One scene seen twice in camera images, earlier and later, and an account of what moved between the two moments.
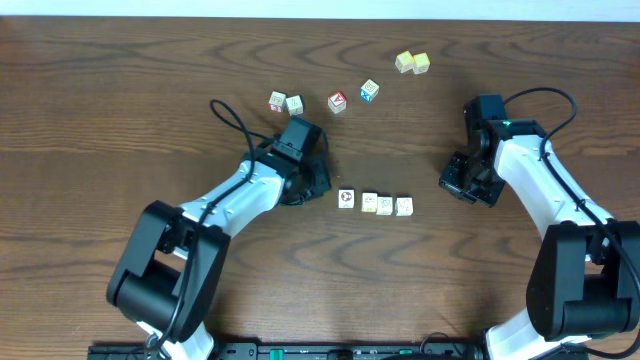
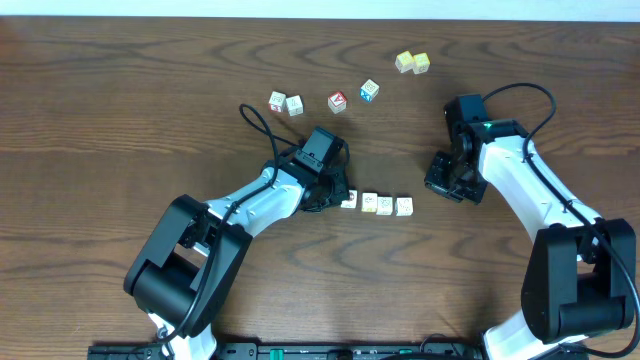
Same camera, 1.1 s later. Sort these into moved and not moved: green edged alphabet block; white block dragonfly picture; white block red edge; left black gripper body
Moved: left black gripper body
Not moved: green edged alphabet block; white block red edge; white block dragonfly picture
